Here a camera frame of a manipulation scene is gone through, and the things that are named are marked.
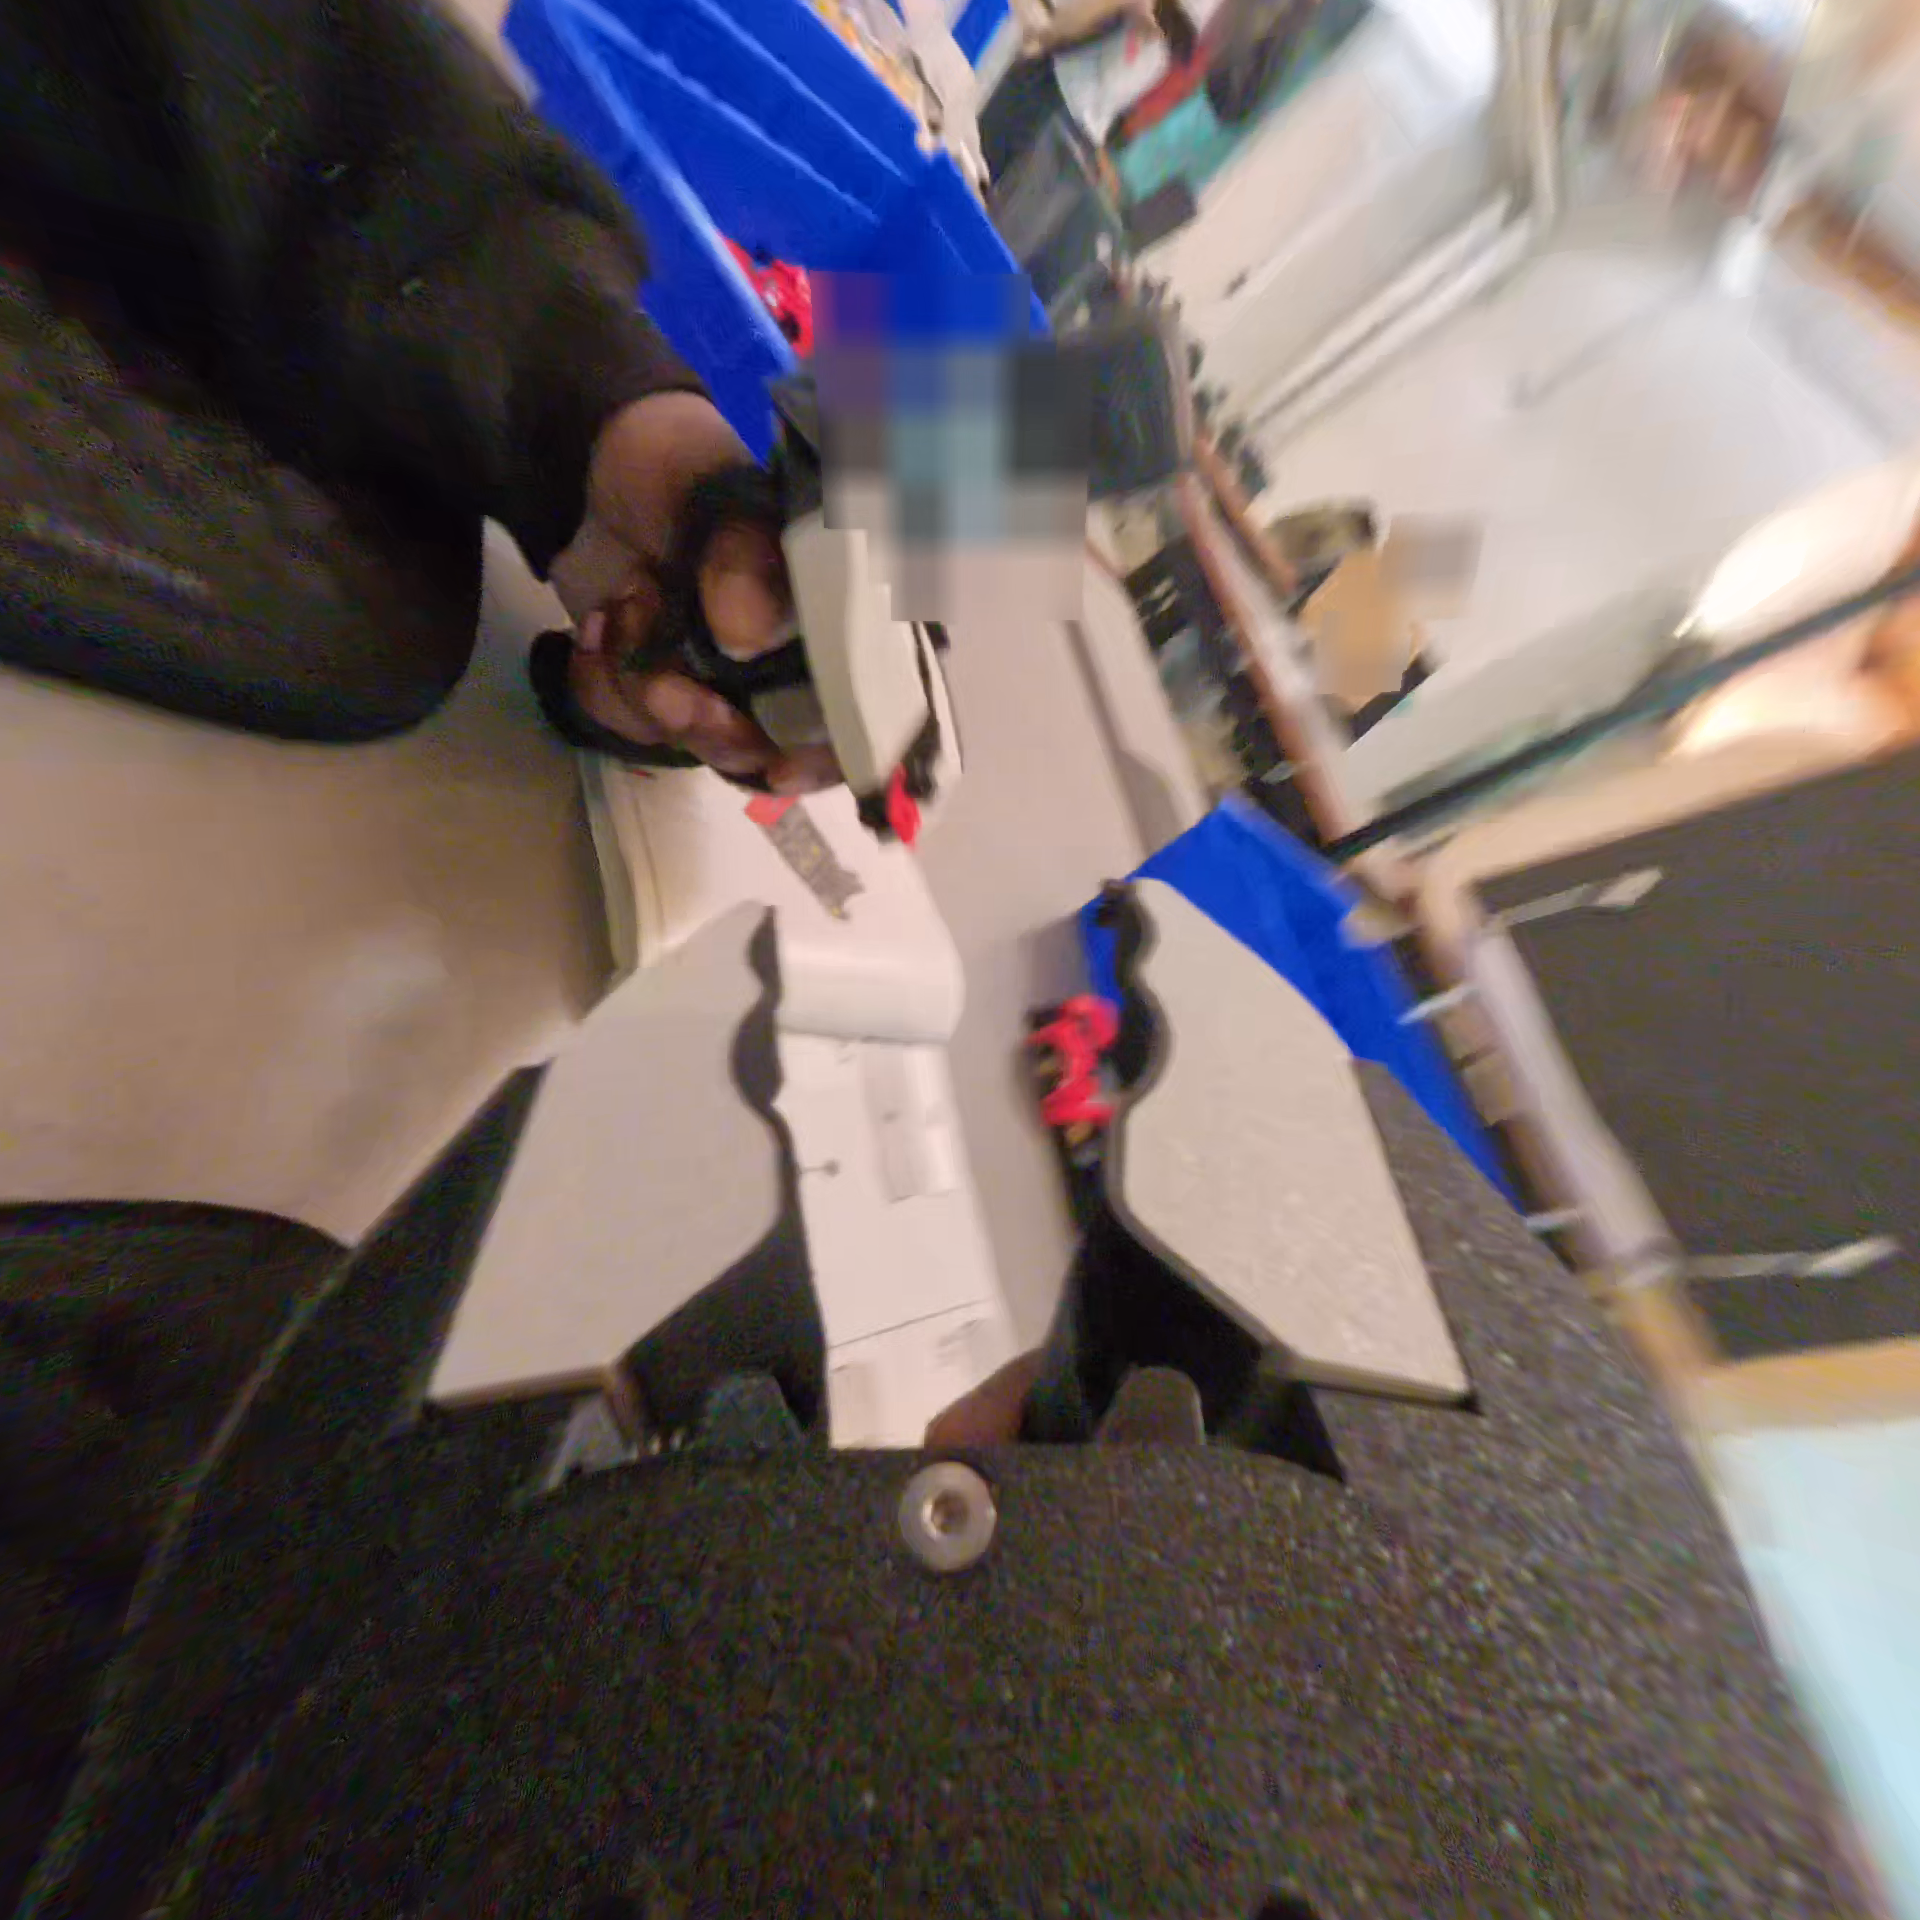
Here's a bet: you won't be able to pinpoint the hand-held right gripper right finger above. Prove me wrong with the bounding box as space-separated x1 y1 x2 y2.
1098 876 1475 1406

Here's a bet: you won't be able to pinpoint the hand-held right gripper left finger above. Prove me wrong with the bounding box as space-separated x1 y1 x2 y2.
428 903 788 1418

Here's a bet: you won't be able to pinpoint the red lego piece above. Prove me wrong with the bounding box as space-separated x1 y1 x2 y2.
731 240 815 362
1025 996 1128 1139

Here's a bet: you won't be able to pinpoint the blue plastic bin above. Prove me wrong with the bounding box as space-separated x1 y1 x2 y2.
1078 798 1522 1205
499 0 1050 459

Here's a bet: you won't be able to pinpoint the person's left forearm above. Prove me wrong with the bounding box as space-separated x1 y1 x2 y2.
0 0 708 749

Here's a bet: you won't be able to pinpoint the person's left hand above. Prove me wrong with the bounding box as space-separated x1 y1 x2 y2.
546 389 846 798

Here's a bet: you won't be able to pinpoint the white instruction booklet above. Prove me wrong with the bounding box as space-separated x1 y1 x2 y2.
581 749 1044 1449

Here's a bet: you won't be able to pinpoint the person's dark trousers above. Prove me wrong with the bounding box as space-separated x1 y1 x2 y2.
0 1199 361 1920

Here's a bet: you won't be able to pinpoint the wooden table rail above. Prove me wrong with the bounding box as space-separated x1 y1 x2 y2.
1159 450 1714 1361

